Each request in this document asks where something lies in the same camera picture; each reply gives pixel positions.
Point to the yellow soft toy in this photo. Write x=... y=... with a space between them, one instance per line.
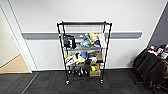
x=80 y=61

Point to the blue round toy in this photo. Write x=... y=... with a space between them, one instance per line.
x=83 y=55

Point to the white door frame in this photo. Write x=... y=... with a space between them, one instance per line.
x=20 y=36

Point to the small brown cardboard box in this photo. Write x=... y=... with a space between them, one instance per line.
x=99 y=56

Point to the black chair with garment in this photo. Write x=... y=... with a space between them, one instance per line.
x=146 y=63

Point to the large brown cardboard box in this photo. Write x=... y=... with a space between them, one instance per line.
x=95 y=74

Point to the white flat package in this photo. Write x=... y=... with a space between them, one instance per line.
x=102 y=40

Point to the green and yellow box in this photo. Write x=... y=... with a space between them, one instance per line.
x=93 y=68

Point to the yellow and white plush toy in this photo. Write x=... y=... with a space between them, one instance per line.
x=94 y=37

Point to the long grey wall band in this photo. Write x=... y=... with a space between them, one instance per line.
x=40 y=35

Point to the black box with label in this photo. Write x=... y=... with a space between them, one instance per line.
x=91 y=57

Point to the glossy black bag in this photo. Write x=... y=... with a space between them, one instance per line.
x=70 y=41

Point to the blue plush toy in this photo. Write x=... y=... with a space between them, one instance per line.
x=85 y=43

